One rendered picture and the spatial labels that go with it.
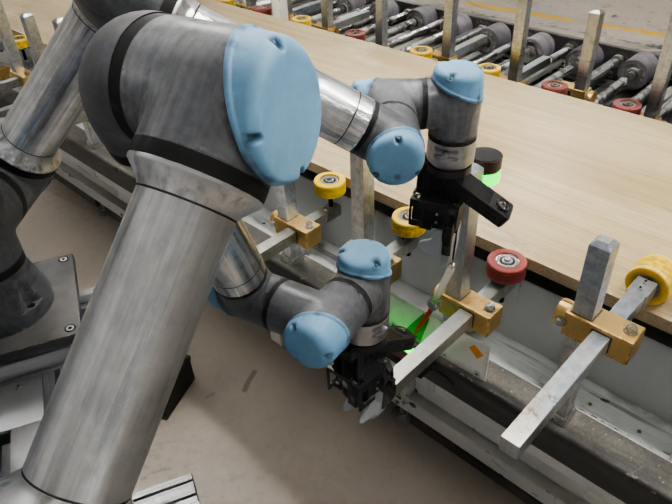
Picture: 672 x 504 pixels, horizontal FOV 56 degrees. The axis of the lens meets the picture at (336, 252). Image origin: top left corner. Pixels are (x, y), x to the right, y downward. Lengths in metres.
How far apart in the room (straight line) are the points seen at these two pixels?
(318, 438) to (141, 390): 1.64
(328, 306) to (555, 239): 0.72
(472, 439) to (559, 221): 0.75
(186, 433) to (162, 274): 1.74
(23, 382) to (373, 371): 0.56
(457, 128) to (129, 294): 0.60
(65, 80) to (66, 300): 0.35
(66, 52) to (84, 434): 0.60
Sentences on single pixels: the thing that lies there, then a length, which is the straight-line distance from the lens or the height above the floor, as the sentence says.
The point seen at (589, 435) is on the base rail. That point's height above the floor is 0.70.
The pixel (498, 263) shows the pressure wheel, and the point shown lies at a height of 0.91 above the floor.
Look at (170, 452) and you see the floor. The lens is 2.18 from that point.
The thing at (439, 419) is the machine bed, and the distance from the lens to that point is 1.97.
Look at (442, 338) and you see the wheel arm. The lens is 1.20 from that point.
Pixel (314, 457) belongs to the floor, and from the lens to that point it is 2.08.
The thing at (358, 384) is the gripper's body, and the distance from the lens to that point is 0.99.
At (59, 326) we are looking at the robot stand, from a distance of 1.07.
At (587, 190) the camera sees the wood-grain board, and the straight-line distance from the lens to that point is 1.60.
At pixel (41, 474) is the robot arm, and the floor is 1.30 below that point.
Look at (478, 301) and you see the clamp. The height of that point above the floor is 0.87.
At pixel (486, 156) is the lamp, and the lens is 1.15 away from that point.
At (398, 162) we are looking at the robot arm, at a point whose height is 1.31.
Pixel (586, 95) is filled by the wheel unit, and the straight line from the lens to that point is 2.22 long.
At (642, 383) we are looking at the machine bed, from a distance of 1.47.
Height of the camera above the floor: 1.70
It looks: 37 degrees down
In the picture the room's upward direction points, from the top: 3 degrees counter-clockwise
